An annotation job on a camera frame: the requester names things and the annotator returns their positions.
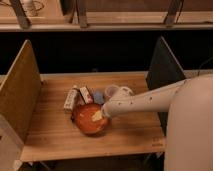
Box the right dark side panel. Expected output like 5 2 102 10
145 36 187 134

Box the orange ceramic bowl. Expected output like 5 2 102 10
72 103 109 135

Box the blue sponge block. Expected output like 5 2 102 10
93 91 105 105

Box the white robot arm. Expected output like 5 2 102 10
92 74 213 171

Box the left wooden side panel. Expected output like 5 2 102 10
0 40 41 144

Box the wooden shelf with brackets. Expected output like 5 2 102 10
0 0 213 32

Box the red and white box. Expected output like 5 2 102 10
80 87 93 104

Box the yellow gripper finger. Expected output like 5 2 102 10
92 110 103 122

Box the translucent plastic cup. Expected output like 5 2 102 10
104 85 119 100

